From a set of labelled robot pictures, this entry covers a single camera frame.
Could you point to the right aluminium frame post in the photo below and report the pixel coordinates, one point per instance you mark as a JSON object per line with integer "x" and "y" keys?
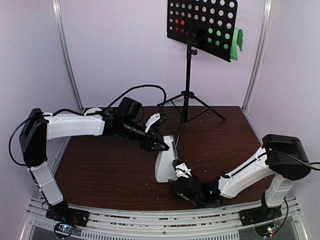
{"x": 260, "y": 51}

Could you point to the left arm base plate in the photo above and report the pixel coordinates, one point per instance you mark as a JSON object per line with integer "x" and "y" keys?
{"x": 72, "y": 217}

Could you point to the left aluminium frame post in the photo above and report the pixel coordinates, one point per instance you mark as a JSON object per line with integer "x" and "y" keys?
{"x": 65, "y": 53}

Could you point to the circuit board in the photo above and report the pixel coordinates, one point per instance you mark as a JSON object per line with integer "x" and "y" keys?
{"x": 63, "y": 230}
{"x": 268, "y": 229}

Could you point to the right circuit board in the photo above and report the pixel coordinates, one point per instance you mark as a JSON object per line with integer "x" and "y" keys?
{"x": 268, "y": 229}

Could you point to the aluminium front rail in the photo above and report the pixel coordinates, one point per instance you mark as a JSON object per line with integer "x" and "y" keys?
{"x": 221, "y": 223}

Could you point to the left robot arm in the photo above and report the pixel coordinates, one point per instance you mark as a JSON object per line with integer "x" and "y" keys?
{"x": 43, "y": 127}

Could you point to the black music stand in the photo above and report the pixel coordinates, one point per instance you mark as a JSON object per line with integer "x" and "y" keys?
{"x": 206, "y": 25}

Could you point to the left circuit board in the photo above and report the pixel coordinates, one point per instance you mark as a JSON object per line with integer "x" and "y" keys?
{"x": 63, "y": 230}

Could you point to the white metronome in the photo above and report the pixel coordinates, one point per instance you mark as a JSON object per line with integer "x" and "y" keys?
{"x": 164, "y": 170}

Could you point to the aluminium frame post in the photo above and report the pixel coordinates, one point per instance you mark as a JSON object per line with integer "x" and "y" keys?
{"x": 65, "y": 53}
{"x": 260, "y": 51}

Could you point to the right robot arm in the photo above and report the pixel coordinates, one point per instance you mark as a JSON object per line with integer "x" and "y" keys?
{"x": 282, "y": 156}

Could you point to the green cloth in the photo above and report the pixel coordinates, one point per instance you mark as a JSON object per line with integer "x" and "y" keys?
{"x": 237, "y": 43}

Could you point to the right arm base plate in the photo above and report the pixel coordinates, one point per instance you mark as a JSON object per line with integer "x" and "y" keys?
{"x": 258, "y": 215}

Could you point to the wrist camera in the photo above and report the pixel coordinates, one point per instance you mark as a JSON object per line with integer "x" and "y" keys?
{"x": 181, "y": 169}
{"x": 155, "y": 120}

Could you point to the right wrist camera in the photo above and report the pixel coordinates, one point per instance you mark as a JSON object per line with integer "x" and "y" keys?
{"x": 181, "y": 169}

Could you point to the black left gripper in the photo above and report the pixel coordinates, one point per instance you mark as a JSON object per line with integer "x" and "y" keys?
{"x": 148, "y": 143}

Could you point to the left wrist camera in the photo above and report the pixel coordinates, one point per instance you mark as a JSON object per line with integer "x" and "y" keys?
{"x": 155, "y": 120}

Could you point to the orange white bowl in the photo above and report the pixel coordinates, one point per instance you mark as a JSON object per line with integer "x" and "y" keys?
{"x": 92, "y": 110}

